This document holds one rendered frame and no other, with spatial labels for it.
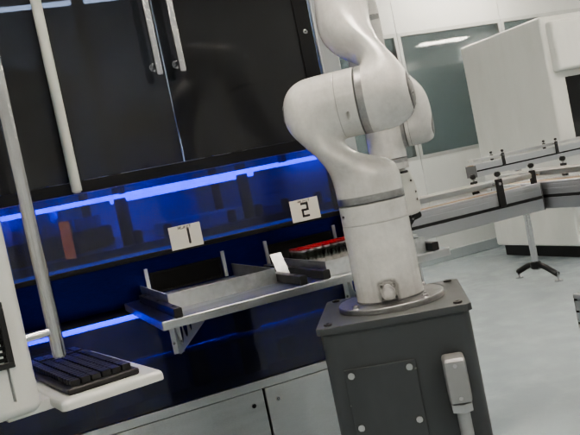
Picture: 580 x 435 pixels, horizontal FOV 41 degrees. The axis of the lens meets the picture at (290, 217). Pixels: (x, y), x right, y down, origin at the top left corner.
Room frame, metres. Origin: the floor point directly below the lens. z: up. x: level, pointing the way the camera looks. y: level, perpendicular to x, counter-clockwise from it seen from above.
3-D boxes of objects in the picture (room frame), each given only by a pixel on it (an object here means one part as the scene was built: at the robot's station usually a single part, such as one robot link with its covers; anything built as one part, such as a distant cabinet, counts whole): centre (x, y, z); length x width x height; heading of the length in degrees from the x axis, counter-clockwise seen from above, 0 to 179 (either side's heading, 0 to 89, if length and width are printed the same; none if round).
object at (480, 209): (2.48, -0.49, 0.92); 0.69 x 0.16 x 0.16; 111
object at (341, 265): (1.94, -0.12, 0.90); 0.34 x 0.26 x 0.04; 21
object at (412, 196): (1.79, -0.25, 1.03); 0.10 x 0.08 x 0.11; 111
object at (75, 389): (1.62, 0.50, 0.82); 0.40 x 0.14 x 0.02; 31
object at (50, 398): (1.60, 0.53, 0.79); 0.45 x 0.28 x 0.03; 31
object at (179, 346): (1.83, 0.29, 0.80); 0.34 x 0.03 x 0.13; 21
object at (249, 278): (1.93, 0.24, 0.90); 0.34 x 0.26 x 0.04; 21
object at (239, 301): (1.92, 0.06, 0.87); 0.70 x 0.48 x 0.02; 111
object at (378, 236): (1.39, -0.15, 0.95); 0.19 x 0.19 x 0.18
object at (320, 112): (1.40, -0.12, 1.16); 0.19 x 0.12 x 0.24; 76
